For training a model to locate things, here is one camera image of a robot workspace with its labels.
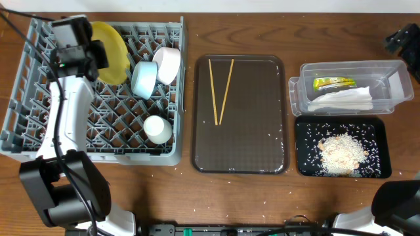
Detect clear plastic waste container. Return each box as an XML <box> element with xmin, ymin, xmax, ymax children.
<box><xmin>289</xmin><ymin>60</ymin><xmax>414</xmax><ymax>117</ymax></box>

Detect dark brown serving tray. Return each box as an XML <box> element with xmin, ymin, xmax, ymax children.
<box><xmin>191</xmin><ymin>54</ymin><xmax>290</xmax><ymax>174</ymax></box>

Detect wooden chopstick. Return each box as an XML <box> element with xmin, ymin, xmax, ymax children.
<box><xmin>208</xmin><ymin>59</ymin><xmax>219</xmax><ymax>126</ymax></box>
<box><xmin>219</xmin><ymin>59</ymin><xmax>234</xmax><ymax>125</ymax></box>

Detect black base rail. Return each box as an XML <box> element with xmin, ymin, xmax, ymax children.
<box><xmin>142</xmin><ymin>222</ymin><xmax>318</xmax><ymax>236</ymax></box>

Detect white pink bowl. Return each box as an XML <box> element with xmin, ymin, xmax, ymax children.
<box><xmin>152</xmin><ymin>47</ymin><xmax>181</xmax><ymax>85</ymax></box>

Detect green snack wrapper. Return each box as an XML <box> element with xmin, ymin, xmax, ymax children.
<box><xmin>313</xmin><ymin>77</ymin><xmax>357</xmax><ymax>91</ymax></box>

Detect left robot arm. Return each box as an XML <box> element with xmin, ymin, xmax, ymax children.
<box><xmin>19</xmin><ymin>15</ymin><xmax>137</xmax><ymax>235</ymax></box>

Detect yellow round plate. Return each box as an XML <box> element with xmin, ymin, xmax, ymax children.
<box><xmin>91</xmin><ymin>22</ymin><xmax>130</xmax><ymax>85</ymax></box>

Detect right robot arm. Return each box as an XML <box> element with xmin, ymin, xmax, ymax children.
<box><xmin>322</xmin><ymin>23</ymin><xmax>419</xmax><ymax>235</ymax></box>

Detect rice and food scraps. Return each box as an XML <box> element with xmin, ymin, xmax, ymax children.
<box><xmin>303</xmin><ymin>123</ymin><xmax>382</xmax><ymax>178</ymax></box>

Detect white napkin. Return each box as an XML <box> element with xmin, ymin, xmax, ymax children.
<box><xmin>308</xmin><ymin>87</ymin><xmax>373</xmax><ymax>111</ymax></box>

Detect light blue bowl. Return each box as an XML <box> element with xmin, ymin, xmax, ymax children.
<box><xmin>131</xmin><ymin>62</ymin><xmax>158</xmax><ymax>100</ymax></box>

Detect grey plastic dish rack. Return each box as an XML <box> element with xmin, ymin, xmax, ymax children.
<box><xmin>1</xmin><ymin>19</ymin><xmax>188</xmax><ymax>166</ymax></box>

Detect white plastic cup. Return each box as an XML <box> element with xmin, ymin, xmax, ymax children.
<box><xmin>143</xmin><ymin>115</ymin><xmax>173</xmax><ymax>144</ymax></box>

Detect black food waste tray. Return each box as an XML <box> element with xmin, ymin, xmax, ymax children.
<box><xmin>295</xmin><ymin>116</ymin><xmax>392</xmax><ymax>179</ymax></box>

